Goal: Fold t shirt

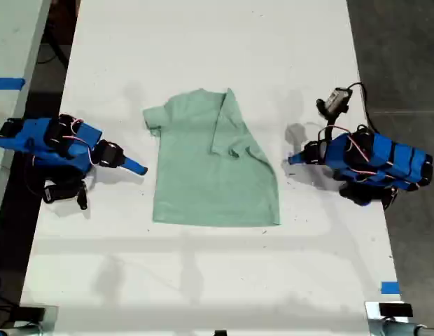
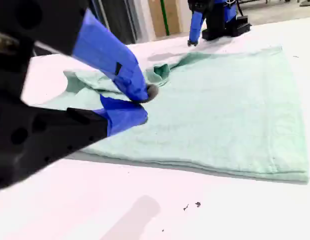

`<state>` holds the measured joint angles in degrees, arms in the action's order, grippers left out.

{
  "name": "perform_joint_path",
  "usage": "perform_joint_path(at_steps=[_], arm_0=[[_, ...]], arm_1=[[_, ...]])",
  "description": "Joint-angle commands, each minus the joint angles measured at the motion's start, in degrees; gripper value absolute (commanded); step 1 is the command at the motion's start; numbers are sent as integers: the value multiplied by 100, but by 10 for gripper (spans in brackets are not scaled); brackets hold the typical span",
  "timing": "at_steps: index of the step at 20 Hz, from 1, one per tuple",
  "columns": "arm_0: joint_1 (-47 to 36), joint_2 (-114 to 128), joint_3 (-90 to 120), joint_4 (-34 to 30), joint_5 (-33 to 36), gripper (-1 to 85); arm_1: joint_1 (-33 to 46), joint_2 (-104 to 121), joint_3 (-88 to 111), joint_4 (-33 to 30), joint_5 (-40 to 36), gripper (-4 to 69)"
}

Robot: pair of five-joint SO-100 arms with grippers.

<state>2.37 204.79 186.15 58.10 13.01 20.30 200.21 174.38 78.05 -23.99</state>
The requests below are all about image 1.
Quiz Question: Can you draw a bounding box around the pale green T-shirt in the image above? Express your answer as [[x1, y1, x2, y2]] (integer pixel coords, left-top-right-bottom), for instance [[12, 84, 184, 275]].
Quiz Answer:
[[142, 87, 282, 228]]

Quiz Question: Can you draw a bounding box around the long blue tape strip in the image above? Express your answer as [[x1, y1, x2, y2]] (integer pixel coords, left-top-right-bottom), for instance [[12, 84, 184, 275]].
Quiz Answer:
[[0, 77, 27, 92]]

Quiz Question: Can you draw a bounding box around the white side table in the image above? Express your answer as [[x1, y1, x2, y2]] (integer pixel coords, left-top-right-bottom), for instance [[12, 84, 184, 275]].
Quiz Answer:
[[0, 0, 52, 220]]

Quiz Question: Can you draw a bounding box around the short blue tape strip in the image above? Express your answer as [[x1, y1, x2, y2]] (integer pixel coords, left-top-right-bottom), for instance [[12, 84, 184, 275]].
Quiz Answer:
[[380, 280, 401, 295]]

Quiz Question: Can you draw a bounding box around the black box on clear plate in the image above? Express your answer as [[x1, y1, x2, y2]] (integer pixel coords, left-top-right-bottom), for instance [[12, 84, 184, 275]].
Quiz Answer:
[[13, 304, 60, 330]]

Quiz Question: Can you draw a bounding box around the grey metal pipe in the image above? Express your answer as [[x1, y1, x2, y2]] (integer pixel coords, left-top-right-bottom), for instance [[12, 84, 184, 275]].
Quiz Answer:
[[0, 324, 43, 336], [368, 318, 434, 336]]

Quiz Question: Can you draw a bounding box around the grey black camera box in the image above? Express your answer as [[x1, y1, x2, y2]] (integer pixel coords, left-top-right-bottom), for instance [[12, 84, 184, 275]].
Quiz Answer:
[[315, 87, 355, 122]]

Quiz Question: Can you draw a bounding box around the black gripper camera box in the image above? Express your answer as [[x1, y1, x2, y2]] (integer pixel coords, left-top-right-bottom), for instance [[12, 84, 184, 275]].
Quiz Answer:
[[41, 178, 89, 211]]

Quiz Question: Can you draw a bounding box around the black camera cable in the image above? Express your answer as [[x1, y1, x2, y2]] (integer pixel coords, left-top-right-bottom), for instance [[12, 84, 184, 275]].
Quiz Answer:
[[24, 162, 46, 197], [346, 82, 377, 134]]

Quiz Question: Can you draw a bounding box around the black floor cable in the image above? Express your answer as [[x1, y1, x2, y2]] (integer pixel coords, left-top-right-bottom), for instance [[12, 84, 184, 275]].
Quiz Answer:
[[36, 33, 70, 66]]

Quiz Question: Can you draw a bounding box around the black box on metal bracket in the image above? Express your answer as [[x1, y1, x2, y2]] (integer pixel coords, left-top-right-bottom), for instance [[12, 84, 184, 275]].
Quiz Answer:
[[364, 300, 414, 323]]

